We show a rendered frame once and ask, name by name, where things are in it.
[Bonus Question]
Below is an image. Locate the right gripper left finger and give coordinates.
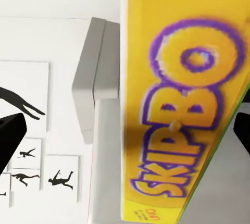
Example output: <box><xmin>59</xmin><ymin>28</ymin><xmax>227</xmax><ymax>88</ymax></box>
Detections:
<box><xmin>0</xmin><ymin>113</ymin><xmax>27</xmax><ymax>175</ymax></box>

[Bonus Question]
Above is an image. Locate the board game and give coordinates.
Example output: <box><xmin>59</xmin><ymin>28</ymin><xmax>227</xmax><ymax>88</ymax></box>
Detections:
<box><xmin>120</xmin><ymin>0</ymin><xmax>250</xmax><ymax>224</ymax></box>

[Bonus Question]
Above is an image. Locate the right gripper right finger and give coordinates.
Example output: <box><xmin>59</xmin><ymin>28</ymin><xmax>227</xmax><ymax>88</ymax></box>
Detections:
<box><xmin>233</xmin><ymin>112</ymin><xmax>250</xmax><ymax>154</ymax></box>

